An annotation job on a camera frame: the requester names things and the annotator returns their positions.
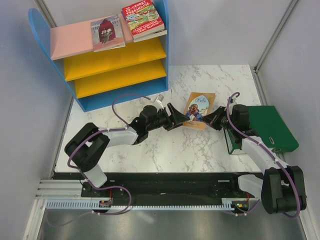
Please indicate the colourful blue wooden bookshelf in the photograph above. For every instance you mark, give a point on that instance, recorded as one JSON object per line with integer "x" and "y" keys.
{"x": 95, "y": 79}

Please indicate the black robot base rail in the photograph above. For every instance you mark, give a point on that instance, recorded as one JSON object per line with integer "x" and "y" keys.
{"x": 174, "y": 188}

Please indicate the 13-Storey Treehouse red book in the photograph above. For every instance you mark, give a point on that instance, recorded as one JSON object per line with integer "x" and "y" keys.
{"x": 142, "y": 18}

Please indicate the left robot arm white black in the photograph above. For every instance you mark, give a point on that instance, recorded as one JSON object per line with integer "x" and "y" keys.
{"x": 87, "y": 146}

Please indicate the Hamlet picture book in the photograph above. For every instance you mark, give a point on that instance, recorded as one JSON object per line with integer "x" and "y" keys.
{"x": 107, "y": 34}

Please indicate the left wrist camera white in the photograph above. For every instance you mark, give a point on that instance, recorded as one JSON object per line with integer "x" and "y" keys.
{"x": 158, "y": 100}

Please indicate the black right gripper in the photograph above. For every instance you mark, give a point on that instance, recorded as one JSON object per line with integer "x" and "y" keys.
{"x": 212, "y": 118}

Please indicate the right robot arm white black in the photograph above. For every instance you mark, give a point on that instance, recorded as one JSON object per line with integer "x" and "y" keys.
{"x": 282, "y": 187}

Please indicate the light blue cable duct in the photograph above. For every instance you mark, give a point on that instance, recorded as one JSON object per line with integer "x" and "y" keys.
{"x": 97, "y": 204}

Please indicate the Othello tan picture book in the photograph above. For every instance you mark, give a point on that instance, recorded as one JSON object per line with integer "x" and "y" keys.
{"x": 199, "y": 105}

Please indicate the Nineteen Eighty-Four blue book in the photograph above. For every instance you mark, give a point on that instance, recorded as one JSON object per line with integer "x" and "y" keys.
{"x": 150, "y": 36}

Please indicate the green lever arch file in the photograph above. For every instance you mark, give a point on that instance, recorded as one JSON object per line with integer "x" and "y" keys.
{"x": 265, "y": 122}

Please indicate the aluminium frame post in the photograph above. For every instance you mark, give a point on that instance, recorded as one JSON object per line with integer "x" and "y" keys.
{"x": 276, "y": 33}

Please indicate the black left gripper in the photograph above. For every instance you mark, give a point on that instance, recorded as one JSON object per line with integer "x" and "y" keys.
{"x": 178, "y": 118}

